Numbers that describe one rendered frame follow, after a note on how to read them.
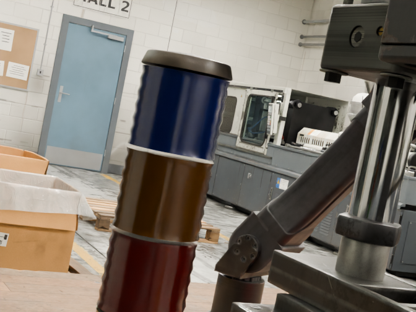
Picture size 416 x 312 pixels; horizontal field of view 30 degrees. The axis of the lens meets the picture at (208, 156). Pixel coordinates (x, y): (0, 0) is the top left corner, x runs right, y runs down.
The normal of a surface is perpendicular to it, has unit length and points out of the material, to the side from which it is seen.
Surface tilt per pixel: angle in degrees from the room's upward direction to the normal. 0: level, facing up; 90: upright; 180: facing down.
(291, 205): 82
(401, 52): 90
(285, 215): 81
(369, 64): 90
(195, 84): 76
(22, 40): 90
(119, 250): 104
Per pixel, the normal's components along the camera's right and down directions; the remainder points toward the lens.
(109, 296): -0.60, -0.32
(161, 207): 0.08, -0.18
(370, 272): 0.20, 0.09
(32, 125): 0.42, 0.13
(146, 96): -0.78, 0.13
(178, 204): 0.35, 0.37
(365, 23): -0.86, -0.15
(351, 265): -0.54, -0.06
